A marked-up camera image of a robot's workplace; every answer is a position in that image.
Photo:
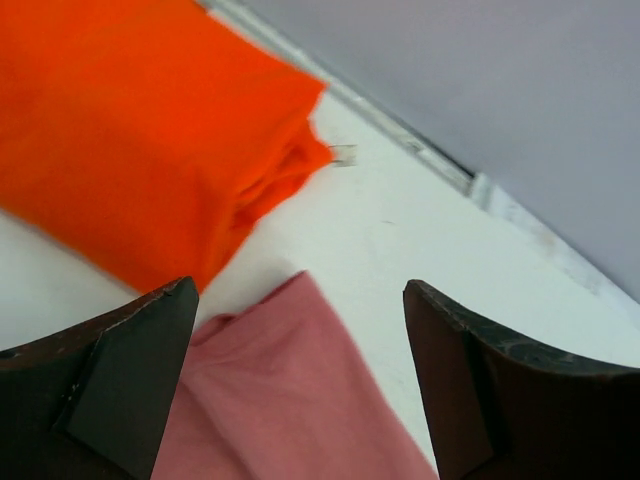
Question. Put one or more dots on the pink t-shirt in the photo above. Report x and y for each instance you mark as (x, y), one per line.
(280, 391)

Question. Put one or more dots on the folded orange t-shirt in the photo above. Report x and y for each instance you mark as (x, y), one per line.
(146, 135)

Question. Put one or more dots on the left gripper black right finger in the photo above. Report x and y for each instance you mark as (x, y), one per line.
(501, 405)

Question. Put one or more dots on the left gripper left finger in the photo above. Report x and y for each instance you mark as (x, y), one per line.
(92, 401)

